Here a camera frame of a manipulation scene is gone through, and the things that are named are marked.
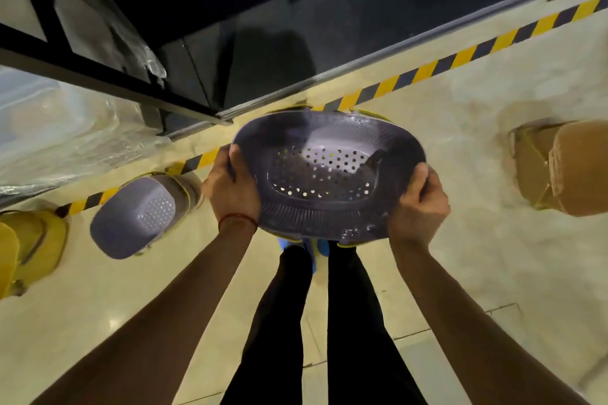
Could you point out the person's right hand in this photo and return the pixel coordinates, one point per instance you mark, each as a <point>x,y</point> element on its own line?
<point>423,215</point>

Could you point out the person's left hand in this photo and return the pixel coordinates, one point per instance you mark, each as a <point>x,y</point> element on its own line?
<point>233,196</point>

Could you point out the purple plastic basket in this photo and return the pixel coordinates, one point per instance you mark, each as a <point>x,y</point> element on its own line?
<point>128,224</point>
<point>294,134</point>

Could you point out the tan plastic basket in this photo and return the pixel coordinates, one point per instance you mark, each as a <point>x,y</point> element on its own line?
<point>579,167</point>

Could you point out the black metal shelf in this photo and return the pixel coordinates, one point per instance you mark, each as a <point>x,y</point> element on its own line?
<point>95,79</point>

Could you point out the yellow plastic basket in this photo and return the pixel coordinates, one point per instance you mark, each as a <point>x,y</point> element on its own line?
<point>43,248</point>

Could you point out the person's right forearm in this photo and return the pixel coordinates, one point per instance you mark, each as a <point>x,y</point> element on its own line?
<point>475,338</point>

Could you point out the person's left forearm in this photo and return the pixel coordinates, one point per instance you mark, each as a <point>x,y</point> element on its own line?
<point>142,324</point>

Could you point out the blue slipper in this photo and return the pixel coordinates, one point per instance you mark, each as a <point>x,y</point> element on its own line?
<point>323,248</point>
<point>311,255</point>

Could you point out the black trousers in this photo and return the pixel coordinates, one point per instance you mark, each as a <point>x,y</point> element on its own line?
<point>275,347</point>

